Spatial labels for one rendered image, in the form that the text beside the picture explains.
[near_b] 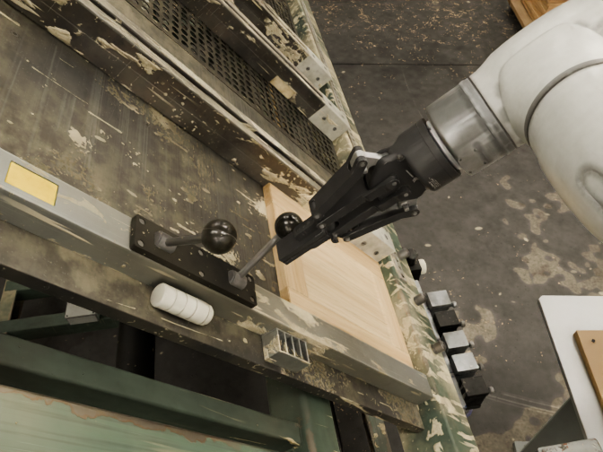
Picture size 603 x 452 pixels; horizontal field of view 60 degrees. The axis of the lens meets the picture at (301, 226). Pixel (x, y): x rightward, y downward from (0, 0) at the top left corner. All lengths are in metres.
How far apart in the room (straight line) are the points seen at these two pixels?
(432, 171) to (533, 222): 2.29
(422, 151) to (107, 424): 0.39
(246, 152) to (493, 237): 1.88
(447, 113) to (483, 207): 2.28
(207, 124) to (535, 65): 0.58
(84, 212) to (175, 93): 0.36
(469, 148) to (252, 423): 0.47
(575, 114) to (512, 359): 1.91
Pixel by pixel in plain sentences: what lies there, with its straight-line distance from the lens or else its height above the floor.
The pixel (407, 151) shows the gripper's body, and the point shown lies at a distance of 0.56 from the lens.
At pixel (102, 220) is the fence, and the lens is 0.61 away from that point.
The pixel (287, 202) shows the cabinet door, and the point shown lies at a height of 1.17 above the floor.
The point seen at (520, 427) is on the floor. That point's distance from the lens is 2.20.
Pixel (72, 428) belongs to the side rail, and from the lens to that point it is 0.47.
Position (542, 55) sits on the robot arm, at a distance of 0.53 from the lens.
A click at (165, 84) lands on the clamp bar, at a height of 1.44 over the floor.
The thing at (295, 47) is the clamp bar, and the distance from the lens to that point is 1.77.
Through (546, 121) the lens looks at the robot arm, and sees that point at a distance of 0.48.
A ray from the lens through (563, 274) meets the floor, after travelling 2.67.
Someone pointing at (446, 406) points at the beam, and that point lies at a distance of 1.14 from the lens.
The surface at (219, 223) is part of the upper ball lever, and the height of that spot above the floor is 1.52.
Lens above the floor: 1.92
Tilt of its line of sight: 48 degrees down
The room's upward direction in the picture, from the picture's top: straight up
